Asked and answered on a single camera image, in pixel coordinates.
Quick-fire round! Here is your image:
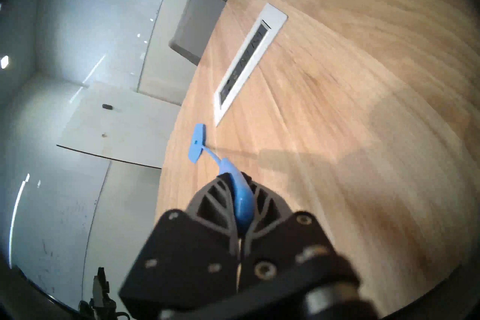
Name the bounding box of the large wall glass whiteboard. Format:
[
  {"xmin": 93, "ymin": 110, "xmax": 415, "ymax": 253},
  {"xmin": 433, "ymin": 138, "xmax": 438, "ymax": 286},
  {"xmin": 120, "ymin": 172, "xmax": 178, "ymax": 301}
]
[{"xmin": 36, "ymin": 0, "xmax": 186, "ymax": 93}]

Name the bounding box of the blue plastic fly swatter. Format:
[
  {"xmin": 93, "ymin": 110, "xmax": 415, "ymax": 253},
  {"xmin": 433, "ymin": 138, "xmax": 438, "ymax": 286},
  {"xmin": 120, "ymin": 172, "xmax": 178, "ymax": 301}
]
[{"xmin": 188, "ymin": 123, "xmax": 256, "ymax": 233}]

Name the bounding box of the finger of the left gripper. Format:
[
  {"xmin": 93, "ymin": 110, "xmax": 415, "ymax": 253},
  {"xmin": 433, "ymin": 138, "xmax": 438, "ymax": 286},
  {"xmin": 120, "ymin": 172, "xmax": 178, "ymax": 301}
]
[{"xmin": 93, "ymin": 267, "xmax": 110, "ymax": 299}]

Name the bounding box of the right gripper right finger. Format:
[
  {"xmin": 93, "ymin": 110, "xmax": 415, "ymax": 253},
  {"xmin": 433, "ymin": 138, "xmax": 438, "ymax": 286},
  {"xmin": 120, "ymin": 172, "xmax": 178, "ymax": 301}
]
[{"xmin": 240, "ymin": 171, "xmax": 362, "ymax": 292}]

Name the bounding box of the white mobile whiteboard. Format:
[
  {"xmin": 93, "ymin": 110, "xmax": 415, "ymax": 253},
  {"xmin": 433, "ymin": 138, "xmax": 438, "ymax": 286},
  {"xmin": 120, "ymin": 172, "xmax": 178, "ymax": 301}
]
[{"xmin": 56, "ymin": 80, "xmax": 182, "ymax": 170}]

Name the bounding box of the grey mesh chair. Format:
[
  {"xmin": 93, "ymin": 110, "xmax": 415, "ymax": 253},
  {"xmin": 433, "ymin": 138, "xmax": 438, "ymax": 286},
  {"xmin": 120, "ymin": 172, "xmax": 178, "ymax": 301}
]
[{"xmin": 169, "ymin": 0, "xmax": 230, "ymax": 67}]

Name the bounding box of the silver table power outlet box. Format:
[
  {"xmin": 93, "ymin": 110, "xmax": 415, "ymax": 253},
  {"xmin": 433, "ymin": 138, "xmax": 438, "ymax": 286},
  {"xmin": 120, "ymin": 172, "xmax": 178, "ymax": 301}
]
[{"xmin": 214, "ymin": 3, "xmax": 288, "ymax": 127}]

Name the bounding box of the wall whiteboard with writing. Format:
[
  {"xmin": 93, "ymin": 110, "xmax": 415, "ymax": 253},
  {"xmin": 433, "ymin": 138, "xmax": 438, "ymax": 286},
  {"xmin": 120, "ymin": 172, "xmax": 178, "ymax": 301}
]
[{"xmin": 7, "ymin": 158, "xmax": 111, "ymax": 301}]

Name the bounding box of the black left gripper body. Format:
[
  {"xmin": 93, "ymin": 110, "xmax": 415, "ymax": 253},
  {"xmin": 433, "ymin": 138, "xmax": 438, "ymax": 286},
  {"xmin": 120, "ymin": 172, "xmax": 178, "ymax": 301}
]
[{"xmin": 79, "ymin": 295, "xmax": 128, "ymax": 320}]

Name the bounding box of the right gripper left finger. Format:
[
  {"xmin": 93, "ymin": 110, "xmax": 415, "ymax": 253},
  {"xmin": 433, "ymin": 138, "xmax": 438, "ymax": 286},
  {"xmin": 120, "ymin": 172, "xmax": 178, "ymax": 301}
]
[{"xmin": 118, "ymin": 173, "xmax": 240, "ymax": 314}]

